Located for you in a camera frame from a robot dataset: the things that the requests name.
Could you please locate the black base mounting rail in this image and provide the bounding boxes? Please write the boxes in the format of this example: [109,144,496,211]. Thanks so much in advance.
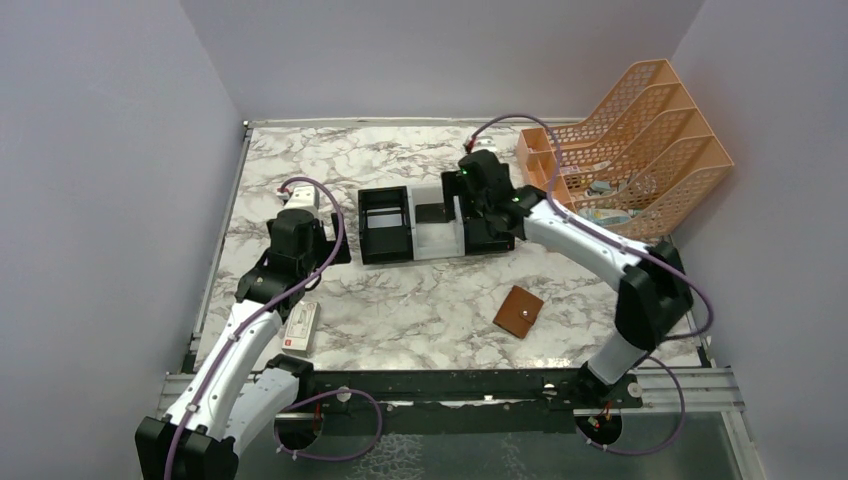
[178,367,644,439]

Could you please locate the small white red box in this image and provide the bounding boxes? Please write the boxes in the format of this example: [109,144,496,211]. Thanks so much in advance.
[281,300,321,356]

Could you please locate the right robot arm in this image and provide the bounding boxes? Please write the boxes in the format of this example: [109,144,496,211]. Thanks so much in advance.
[441,150,694,407]

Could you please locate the brown leather card holder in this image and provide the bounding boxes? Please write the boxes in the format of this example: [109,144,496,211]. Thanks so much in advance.
[493,286,544,339]

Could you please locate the black VIP card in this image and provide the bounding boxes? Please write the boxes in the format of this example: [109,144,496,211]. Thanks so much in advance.
[415,203,450,224]

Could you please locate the peach plastic desk organizer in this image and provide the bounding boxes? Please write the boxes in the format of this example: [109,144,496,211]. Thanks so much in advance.
[516,59,734,243]

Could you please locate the black and white card tray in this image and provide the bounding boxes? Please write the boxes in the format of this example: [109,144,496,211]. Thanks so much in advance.
[357,183,515,266]

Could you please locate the white card in tray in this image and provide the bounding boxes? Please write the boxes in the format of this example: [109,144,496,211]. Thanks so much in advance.
[366,211,404,229]

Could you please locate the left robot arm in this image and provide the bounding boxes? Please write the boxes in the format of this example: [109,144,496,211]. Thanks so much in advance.
[135,207,350,479]

